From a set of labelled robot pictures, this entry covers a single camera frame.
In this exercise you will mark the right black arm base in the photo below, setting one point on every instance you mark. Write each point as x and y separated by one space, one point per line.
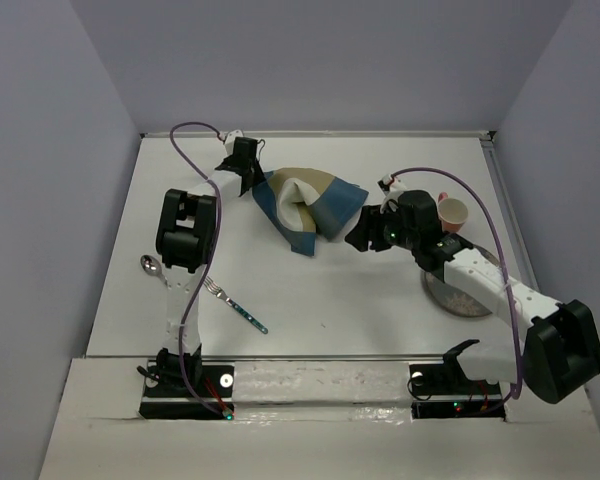
436 394

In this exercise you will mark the blue beige checked cloth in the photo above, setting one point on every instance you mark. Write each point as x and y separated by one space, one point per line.
304 204

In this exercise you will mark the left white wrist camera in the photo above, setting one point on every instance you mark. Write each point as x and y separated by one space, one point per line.
229 138

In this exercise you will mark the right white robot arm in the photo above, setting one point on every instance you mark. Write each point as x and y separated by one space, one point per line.
555 347

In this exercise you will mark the dark patterned plate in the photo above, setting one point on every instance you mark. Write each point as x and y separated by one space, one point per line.
452 300

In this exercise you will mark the spoon with teal handle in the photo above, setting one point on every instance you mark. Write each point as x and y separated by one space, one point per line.
152 267

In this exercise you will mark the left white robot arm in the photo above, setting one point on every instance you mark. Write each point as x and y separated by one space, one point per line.
187 232

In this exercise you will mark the pink cup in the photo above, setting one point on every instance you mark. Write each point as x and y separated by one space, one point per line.
452 212

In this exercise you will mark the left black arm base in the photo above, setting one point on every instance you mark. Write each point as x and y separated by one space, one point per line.
170 399

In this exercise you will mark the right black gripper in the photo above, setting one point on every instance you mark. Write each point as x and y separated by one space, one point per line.
371 219

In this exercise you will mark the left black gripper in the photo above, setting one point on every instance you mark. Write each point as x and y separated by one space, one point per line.
257 176

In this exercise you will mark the fork with teal handle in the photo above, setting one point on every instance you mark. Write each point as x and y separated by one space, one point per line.
219 293

